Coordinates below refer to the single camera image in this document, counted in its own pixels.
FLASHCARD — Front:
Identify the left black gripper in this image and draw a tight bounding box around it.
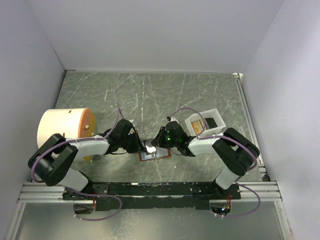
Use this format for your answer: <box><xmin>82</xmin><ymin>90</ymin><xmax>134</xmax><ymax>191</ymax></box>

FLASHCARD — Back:
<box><xmin>119</xmin><ymin>130</ymin><xmax>147</xmax><ymax>153</ymax></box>

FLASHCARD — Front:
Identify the black VIP credit card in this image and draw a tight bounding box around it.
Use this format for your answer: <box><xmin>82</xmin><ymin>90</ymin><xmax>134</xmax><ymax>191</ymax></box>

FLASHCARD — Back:
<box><xmin>141</xmin><ymin>138</ymin><xmax>157</xmax><ymax>161</ymax></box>

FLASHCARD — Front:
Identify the brown leather card holder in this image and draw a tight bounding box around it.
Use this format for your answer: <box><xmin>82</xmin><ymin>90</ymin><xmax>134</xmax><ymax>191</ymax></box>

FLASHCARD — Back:
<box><xmin>139</xmin><ymin>145</ymin><xmax>171</xmax><ymax>162</ymax></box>

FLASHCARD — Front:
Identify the white card tray box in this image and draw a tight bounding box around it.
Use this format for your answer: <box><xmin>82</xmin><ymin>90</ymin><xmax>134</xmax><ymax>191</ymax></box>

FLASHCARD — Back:
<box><xmin>184</xmin><ymin>108</ymin><xmax>226</xmax><ymax>137</ymax></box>

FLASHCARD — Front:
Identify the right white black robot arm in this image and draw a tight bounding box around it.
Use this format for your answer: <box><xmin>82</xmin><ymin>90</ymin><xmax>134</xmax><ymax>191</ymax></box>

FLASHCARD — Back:
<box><xmin>151</xmin><ymin>121</ymin><xmax>260</xmax><ymax>199</ymax></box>

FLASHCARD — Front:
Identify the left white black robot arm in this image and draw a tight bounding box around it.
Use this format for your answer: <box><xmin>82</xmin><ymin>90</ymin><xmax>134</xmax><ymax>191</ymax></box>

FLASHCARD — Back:
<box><xmin>27</xmin><ymin>119</ymin><xmax>147</xmax><ymax>200</ymax></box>

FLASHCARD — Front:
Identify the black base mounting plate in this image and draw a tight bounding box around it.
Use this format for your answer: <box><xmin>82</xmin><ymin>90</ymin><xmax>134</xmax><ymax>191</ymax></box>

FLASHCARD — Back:
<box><xmin>62</xmin><ymin>181</ymin><xmax>241</xmax><ymax>211</ymax></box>

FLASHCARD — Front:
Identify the white orange cylinder drum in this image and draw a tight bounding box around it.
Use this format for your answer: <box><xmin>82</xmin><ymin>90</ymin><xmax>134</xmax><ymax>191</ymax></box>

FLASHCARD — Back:
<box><xmin>37</xmin><ymin>108</ymin><xmax>98</xmax><ymax>147</ymax></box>

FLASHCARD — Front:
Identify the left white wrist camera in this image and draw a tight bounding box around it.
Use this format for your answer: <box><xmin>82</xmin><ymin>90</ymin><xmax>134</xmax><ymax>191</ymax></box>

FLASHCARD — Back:
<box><xmin>129</xmin><ymin>119</ymin><xmax>137</xmax><ymax>135</ymax></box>

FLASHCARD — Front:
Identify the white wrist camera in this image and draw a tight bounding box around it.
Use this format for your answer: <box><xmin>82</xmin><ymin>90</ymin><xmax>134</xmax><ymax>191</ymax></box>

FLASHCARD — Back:
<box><xmin>166</xmin><ymin>116</ymin><xmax>179</xmax><ymax>123</ymax></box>
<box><xmin>129</xmin><ymin>119</ymin><xmax>137</xmax><ymax>135</ymax></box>

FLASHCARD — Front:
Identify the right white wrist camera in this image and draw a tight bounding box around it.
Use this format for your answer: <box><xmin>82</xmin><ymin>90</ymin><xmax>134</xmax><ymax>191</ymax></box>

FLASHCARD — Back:
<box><xmin>166</xmin><ymin>116</ymin><xmax>179</xmax><ymax>123</ymax></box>

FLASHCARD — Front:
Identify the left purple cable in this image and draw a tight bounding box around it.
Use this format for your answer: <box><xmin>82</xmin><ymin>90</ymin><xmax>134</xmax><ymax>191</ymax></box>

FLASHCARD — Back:
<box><xmin>30</xmin><ymin>101</ymin><xmax>125</xmax><ymax>183</ymax></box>

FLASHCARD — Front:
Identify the aluminium right side rail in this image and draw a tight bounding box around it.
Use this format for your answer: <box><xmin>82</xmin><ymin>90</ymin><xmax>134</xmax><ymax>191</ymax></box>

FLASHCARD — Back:
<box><xmin>232</xmin><ymin>72</ymin><xmax>271</xmax><ymax>182</ymax></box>

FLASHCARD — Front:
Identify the aluminium rail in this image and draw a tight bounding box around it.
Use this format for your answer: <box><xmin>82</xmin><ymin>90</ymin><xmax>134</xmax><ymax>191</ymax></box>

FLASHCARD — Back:
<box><xmin>18</xmin><ymin>181</ymin><xmax>282</xmax><ymax>203</ymax></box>
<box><xmin>232</xmin><ymin>72</ymin><xmax>271</xmax><ymax>182</ymax></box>

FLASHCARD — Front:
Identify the aluminium front rail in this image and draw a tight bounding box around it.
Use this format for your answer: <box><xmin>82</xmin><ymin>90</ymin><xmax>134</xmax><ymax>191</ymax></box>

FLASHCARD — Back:
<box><xmin>18</xmin><ymin>181</ymin><xmax>282</xmax><ymax>203</ymax></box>

